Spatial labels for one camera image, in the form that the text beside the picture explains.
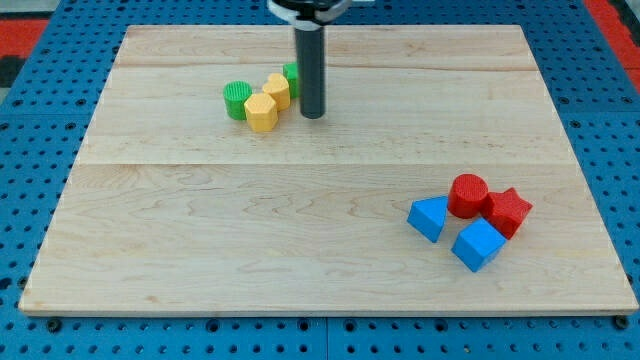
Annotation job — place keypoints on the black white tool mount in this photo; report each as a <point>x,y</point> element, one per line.
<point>308,15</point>

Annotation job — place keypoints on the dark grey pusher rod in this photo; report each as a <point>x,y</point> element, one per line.
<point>310,58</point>

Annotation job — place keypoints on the yellow heart block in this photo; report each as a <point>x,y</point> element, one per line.
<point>277,86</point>

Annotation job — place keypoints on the yellow hexagon block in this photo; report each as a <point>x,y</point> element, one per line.
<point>261,112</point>

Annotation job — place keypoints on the wooden board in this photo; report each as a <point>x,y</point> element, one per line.
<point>172,209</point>

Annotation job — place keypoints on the green block behind rod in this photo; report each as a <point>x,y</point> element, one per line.
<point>290,72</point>

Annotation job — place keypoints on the green cylinder block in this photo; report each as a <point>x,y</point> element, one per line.
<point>235,94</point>

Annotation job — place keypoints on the blue triangle block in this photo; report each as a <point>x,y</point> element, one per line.
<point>428,217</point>

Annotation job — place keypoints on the red cylinder block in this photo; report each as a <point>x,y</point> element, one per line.
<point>467,195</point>

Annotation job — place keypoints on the red star block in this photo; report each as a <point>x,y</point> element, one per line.
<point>505,211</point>

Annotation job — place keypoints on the blue cube block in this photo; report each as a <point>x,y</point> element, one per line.
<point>478,244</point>

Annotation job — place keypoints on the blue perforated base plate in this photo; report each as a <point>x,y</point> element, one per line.
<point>47,110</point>

